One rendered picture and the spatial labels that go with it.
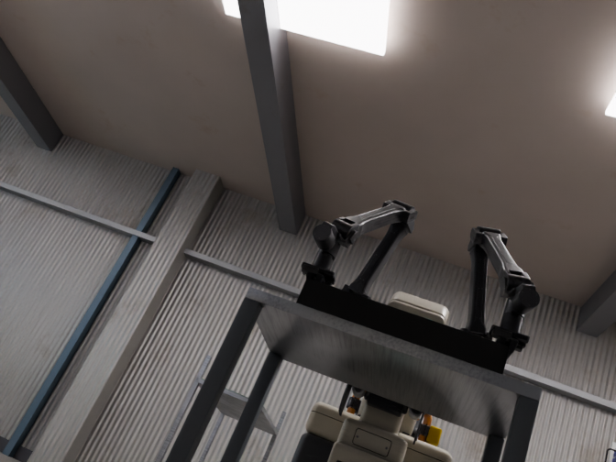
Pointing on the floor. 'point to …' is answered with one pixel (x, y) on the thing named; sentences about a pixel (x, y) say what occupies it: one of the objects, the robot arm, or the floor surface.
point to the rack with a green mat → (229, 401)
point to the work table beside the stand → (362, 378)
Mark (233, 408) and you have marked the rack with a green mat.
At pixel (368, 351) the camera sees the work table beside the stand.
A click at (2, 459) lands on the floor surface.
